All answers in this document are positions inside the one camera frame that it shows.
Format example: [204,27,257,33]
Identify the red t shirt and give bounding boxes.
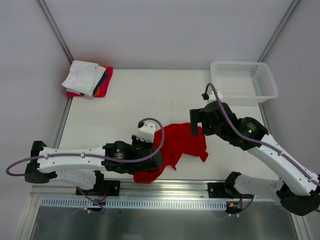
[133,122,209,184]

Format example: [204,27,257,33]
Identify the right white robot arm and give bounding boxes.
[189,101,320,216]

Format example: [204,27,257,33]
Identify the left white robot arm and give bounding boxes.
[24,135,163,195]

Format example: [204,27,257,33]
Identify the white plastic basket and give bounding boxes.
[210,61,279,106]

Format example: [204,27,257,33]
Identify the blue folded t shirt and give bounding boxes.
[92,72,108,96]

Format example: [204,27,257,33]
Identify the white folded t shirt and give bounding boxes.
[61,60,106,97]

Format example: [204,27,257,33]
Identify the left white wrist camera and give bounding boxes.
[136,120,157,143]

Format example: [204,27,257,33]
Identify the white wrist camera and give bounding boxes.
[136,120,157,143]
[201,91,223,103]

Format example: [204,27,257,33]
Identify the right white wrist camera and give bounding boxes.
[201,91,223,103]

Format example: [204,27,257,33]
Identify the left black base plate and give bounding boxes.
[82,180,121,197]

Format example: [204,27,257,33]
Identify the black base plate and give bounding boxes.
[207,182,253,199]
[82,180,121,197]

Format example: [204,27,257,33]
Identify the aluminium mounting rail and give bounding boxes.
[29,178,300,202]

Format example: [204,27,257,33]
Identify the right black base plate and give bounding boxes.
[207,182,253,199]

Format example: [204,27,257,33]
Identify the white slotted cable duct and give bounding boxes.
[40,197,227,211]

